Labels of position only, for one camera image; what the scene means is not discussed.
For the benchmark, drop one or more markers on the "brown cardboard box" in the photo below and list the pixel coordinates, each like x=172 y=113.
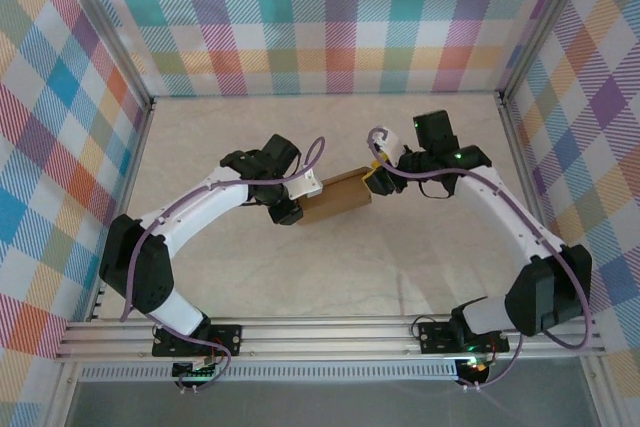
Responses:
x=340 y=197

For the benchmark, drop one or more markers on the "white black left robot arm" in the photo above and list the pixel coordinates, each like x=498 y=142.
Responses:
x=200 y=207

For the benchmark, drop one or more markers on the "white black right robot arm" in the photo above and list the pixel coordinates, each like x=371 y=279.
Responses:
x=505 y=217

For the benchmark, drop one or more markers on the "controller circuit board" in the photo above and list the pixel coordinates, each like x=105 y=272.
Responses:
x=197 y=372
x=475 y=366

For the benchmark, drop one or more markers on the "aluminium side rail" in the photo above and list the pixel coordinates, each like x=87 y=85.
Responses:
x=130 y=177
x=516 y=147

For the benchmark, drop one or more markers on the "aluminium frame post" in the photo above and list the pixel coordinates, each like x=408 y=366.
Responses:
x=105 y=27
x=545 y=22

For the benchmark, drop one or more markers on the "long aluminium mounting rail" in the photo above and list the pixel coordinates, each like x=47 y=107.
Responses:
x=325 y=337

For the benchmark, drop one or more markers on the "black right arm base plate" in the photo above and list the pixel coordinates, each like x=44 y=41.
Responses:
x=435 y=337

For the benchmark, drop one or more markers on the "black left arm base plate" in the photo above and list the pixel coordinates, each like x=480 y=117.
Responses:
x=225 y=339

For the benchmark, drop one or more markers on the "aluminium frame leg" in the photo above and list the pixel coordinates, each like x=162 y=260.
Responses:
x=600 y=397
x=60 y=397

